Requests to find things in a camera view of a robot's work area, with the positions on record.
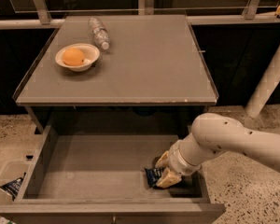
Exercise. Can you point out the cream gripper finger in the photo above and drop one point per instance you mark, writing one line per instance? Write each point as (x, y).
(168, 178)
(163, 161)

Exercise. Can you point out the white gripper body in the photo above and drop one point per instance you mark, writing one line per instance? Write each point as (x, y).
(177, 160)

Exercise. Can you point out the blue rxbar blueberry wrapper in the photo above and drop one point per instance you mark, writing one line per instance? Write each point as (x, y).
(153, 175)

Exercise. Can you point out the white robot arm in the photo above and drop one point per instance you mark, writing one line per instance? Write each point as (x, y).
(210, 136)

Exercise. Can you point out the open grey top drawer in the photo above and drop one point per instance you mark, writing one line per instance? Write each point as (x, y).
(91, 178)

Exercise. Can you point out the grey cabinet with top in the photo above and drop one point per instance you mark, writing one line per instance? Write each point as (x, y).
(153, 60)

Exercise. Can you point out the white diagonal support pole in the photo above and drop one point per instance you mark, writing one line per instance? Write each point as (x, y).
(265, 88)

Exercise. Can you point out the white paper bowl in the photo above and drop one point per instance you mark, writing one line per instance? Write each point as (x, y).
(91, 56)

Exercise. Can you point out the orange fruit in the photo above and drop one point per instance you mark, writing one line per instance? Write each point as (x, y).
(73, 57)

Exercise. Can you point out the clear plastic water bottle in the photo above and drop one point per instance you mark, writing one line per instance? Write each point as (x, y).
(99, 33)

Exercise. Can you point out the blue snack packet on floor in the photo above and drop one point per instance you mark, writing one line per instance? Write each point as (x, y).
(13, 187)

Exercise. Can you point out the metal railing frame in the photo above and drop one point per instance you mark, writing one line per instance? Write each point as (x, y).
(46, 14)

